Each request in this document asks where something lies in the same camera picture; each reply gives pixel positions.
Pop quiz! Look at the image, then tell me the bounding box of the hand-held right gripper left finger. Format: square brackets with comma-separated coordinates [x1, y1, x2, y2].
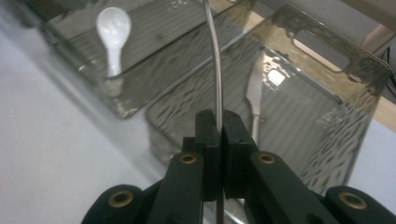
[182, 108, 223, 203]

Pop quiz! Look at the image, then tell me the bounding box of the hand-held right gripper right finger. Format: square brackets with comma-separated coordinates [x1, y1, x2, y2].
[221, 109, 260, 201]

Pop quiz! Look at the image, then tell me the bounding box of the clear grey plastic bin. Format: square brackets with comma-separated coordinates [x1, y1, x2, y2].
[39, 0, 260, 120]
[144, 3, 393, 220]

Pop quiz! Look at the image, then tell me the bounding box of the white ceramic spoon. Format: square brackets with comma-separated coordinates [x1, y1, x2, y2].
[95, 6, 133, 79]

